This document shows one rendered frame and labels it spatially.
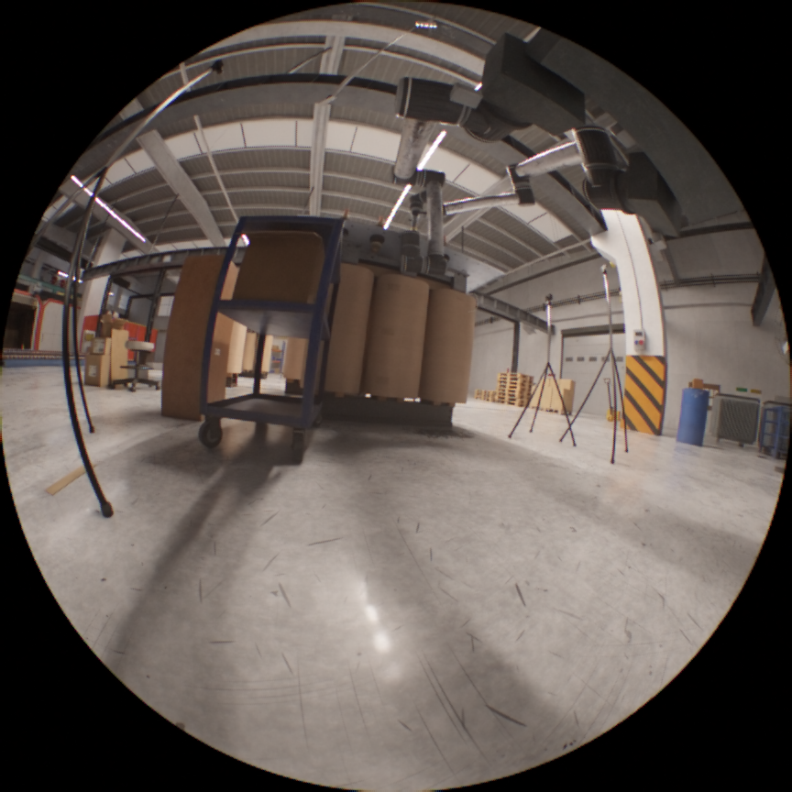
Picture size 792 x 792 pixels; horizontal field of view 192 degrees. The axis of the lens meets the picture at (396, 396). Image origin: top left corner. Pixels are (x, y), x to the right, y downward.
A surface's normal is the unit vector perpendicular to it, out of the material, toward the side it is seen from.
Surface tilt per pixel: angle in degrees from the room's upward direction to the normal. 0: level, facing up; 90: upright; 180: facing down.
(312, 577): 0
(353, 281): 90
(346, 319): 90
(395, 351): 90
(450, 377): 90
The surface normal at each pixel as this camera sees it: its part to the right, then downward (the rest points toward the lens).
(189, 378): 0.31, 0.09
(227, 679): 0.11, -0.99
